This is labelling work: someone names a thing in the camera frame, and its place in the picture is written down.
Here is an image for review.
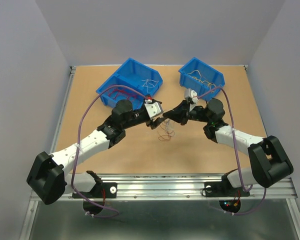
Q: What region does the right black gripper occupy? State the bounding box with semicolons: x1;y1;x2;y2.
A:
162;99;212;125

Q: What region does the wire bundle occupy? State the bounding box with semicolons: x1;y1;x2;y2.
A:
156;119;176;142

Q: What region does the white wire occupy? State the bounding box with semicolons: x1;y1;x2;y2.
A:
141;78;160;94

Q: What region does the red wire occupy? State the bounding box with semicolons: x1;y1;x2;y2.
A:
103;86;141;102

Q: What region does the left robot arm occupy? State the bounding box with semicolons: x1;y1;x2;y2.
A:
26;99;163;205

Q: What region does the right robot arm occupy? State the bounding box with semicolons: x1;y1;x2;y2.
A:
163;98;294;195

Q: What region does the small blue bin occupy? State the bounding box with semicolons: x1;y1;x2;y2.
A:
178;57;225;102

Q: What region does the large divided blue bin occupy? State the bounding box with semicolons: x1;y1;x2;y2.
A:
96;58;163;110

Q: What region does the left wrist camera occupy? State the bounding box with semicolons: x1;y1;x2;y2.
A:
143;96;164;120

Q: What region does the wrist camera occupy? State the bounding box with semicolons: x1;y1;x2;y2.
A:
184;88;199;105
143;96;164;120

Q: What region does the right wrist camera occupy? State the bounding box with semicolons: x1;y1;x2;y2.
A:
184;88;199;105

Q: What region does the aluminium frame rail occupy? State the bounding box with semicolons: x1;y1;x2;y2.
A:
51;65;297;201

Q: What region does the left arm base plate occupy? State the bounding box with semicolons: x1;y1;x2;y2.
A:
75;182;118;199

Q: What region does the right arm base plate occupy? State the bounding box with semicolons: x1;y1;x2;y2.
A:
201;181;250;198

